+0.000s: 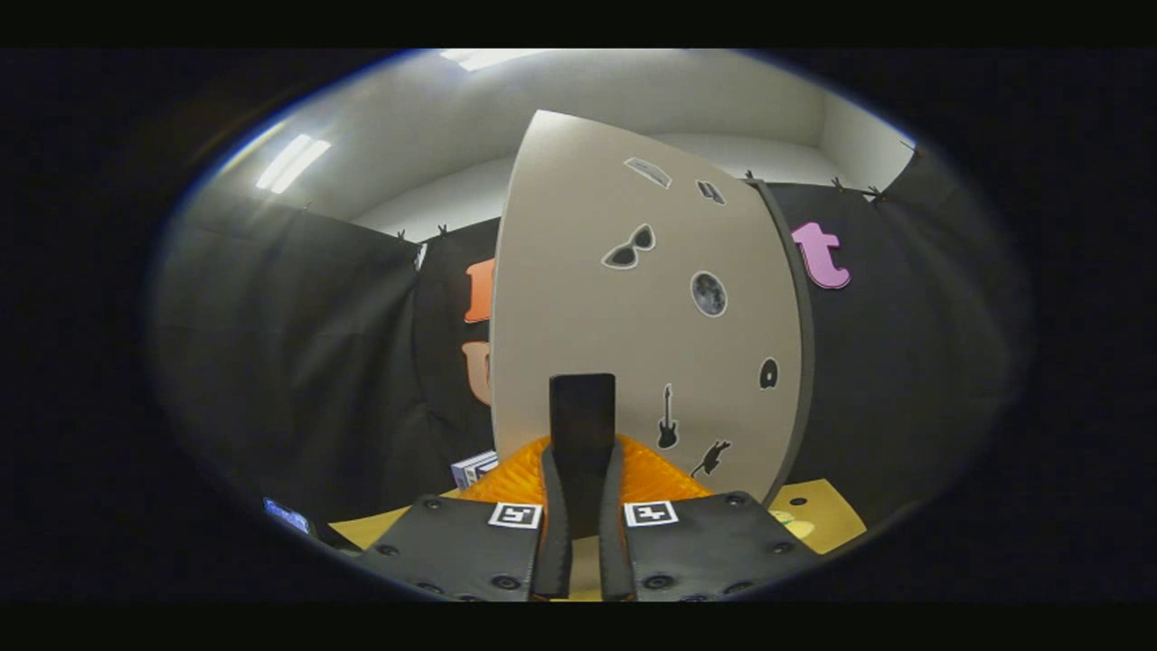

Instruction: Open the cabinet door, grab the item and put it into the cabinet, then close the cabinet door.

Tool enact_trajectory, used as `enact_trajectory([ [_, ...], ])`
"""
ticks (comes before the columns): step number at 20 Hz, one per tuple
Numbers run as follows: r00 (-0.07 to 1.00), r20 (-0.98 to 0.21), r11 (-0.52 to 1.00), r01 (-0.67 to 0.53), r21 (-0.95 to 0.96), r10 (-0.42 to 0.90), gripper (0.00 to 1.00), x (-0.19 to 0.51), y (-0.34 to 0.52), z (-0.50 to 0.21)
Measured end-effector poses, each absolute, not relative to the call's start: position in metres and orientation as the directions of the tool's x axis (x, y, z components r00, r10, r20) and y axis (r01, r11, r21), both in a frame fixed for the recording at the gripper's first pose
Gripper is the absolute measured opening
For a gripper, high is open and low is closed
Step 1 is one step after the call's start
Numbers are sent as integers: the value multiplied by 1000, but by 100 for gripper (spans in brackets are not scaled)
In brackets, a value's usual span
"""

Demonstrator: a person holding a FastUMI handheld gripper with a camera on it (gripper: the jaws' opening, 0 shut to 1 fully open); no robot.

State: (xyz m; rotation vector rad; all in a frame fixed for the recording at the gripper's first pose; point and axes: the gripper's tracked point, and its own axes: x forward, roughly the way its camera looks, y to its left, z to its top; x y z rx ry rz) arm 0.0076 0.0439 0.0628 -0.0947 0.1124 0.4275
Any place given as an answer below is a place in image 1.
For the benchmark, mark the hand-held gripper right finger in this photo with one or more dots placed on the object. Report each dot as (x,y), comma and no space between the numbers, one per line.
(613,542)

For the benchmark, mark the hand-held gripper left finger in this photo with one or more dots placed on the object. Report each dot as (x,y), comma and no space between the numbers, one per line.
(553,542)

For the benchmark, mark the light grey cabinet door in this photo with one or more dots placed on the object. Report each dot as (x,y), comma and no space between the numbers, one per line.
(578,271)

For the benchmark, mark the blue and white books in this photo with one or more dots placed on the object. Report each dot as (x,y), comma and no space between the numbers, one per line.
(475,468)

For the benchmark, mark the yellow plush toy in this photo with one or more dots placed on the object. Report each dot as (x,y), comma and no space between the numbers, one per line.
(795,524)

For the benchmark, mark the small blue object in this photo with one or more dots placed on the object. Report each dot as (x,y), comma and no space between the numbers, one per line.
(286,516)

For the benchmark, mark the grey cabinet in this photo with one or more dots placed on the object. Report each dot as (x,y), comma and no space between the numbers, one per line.
(807,344)

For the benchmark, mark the black backdrop cloth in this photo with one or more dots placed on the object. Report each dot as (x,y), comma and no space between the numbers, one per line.
(316,344)

